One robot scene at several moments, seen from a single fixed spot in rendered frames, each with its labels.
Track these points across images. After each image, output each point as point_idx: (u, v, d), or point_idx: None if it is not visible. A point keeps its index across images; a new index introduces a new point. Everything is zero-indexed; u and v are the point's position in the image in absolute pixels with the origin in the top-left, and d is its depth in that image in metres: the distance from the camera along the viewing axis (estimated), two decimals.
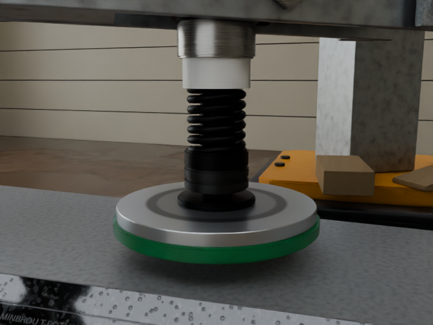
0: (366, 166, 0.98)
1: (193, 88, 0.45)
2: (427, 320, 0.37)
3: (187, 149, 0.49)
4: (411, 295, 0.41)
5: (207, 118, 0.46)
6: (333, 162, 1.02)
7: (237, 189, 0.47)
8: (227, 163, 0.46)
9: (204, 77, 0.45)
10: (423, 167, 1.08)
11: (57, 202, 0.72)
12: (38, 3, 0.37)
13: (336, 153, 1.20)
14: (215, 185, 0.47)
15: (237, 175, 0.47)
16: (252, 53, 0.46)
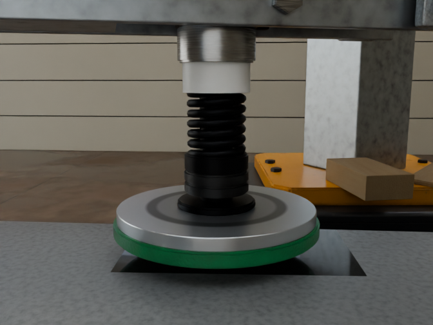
0: (394, 167, 0.96)
1: (193, 92, 0.46)
2: None
3: (187, 153, 0.49)
4: None
5: (207, 123, 0.46)
6: (359, 166, 0.97)
7: (237, 193, 0.47)
8: (227, 167, 0.46)
9: (204, 82, 0.45)
10: (426, 166, 1.10)
11: None
12: (39, 17, 0.38)
13: (336, 155, 1.16)
14: (215, 189, 0.47)
15: (237, 180, 0.47)
16: (252, 57, 0.46)
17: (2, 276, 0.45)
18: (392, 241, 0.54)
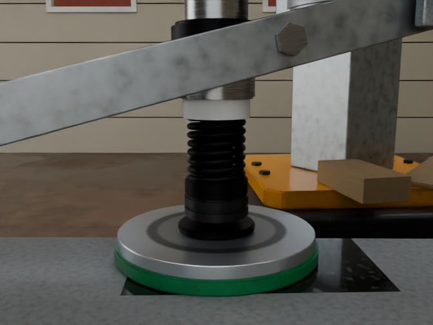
0: (389, 169, 0.94)
1: (193, 118, 0.46)
2: None
3: (187, 177, 0.49)
4: None
5: None
6: (353, 168, 0.95)
7: (237, 217, 0.48)
8: (227, 193, 0.47)
9: (204, 109, 0.45)
10: (416, 167, 1.09)
11: None
12: (67, 125, 0.40)
13: (325, 157, 1.14)
14: (215, 214, 0.47)
15: (237, 204, 0.48)
16: (251, 94, 0.46)
17: None
18: (413, 250, 0.52)
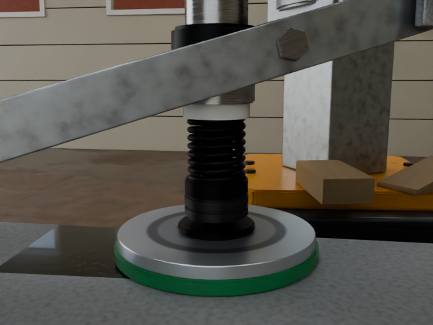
0: (359, 171, 0.92)
1: (193, 118, 0.46)
2: None
3: (187, 177, 0.49)
4: None
5: (207, 149, 0.46)
6: (323, 169, 0.95)
7: (237, 217, 0.48)
8: (227, 193, 0.47)
9: (204, 109, 0.45)
10: (402, 169, 1.06)
11: (40, 240, 0.55)
12: (72, 138, 0.40)
13: (310, 157, 1.13)
14: (215, 214, 0.47)
15: (237, 204, 0.48)
16: (251, 98, 0.46)
17: None
18: None
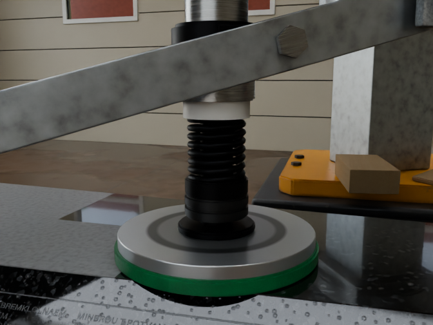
0: (389, 164, 1.00)
1: (193, 118, 0.46)
2: None
3: (187, 177, 0.49)
4: None
5: (207, 149, 0.46)
6: (356, 162, 1.03)
7: (237, 217, 0.48)
8: (227, 192, 0.47)
9: (204, 109, 0.45)
10: None
11: (97, 202, 0.72)
12: (69, 131, 0.40)
13: (353, 152, 1.21)
14: (215, 213, 0.47)
15: (237, 204, 0.48)
16: (251, 96, 0.46)
17: None
18: None
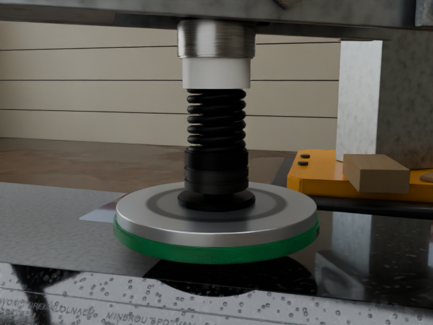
0: (398, 164, 1.00)
1: (193, 88, 0.45)
2: None
3: (187, 149, 0.49)
4: None
5: (207, 118, 0.46)
6: (365, 161, 1.03)
7: (237, 189, 0.47)
8: (227, 163, 0.46)
9: (204, 77, 0.45)
10: None
11: (113, 202, 0.72)
12: (38, 3, 0.37)
13: (360, 151, 1.22)
14: (215, 185, 0.47)
15: (237, 175, 0.47)
16: (252, 53, 0.46)
17: (6, 216, 0.64)
18: None
